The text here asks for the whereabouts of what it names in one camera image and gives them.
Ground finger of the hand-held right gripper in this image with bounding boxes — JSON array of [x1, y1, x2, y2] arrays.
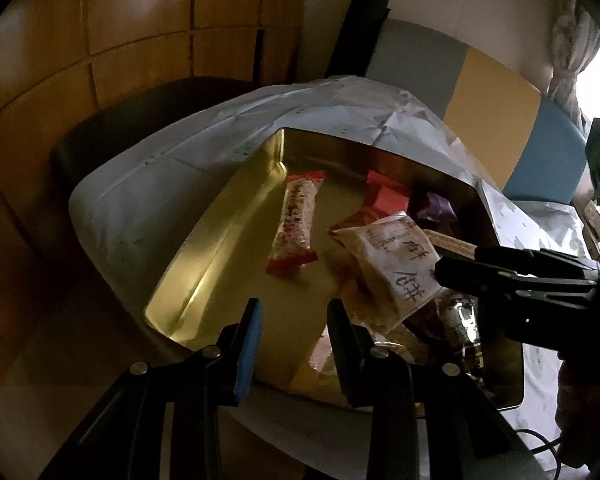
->
[[434, 255, 598, 307], [472, 244, 598, 279]]

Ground person's right forearm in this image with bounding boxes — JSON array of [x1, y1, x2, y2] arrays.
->
[[555, 355, 600, 468]]

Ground small red snack packet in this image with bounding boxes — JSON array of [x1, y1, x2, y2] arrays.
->
[[326, 209, 381, 235]]

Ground purple candy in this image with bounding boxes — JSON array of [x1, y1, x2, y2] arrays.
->
[[414, 191, 458, 223]]

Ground clear pastry packet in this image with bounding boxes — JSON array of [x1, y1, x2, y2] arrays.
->
[[330, 214, 441, 323]]

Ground large red snack packet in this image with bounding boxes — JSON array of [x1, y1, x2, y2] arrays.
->
[[365, 170, 412, 213]]

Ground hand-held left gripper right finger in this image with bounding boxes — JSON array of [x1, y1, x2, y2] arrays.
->
[[326, 298, 531, 480]]

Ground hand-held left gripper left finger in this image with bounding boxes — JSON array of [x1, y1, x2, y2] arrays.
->
[[40, 297, 264, 480]]

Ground wooden panelled wardrobe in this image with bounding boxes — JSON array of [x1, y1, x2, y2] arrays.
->
[[0, 0, 313, 361]]

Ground black cable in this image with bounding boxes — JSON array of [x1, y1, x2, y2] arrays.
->
[[512, 427, 566, 466]]

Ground maroon box with gold lining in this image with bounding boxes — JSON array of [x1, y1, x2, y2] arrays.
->
[[145, 127, 526, 411]]

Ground cereal bar with green ends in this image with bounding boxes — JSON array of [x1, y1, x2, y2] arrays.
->
[[422, 229, 478, 257]]

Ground clear packet with orange base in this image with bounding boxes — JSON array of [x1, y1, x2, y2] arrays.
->
[[290, 310, 431, 406]]

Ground black rolled mat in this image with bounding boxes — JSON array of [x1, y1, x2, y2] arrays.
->
[[325, 0, 392, 78]]

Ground rice bar with red ends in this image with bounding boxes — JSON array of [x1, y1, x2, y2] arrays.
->
[[265, 171, 327, 275]]

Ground long brown white snack packet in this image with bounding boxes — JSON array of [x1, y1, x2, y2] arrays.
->
[[437, 297, 486, 376]]

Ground patterned grey curtain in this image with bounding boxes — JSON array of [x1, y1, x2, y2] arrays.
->
[[545, 0, 600, 126]]

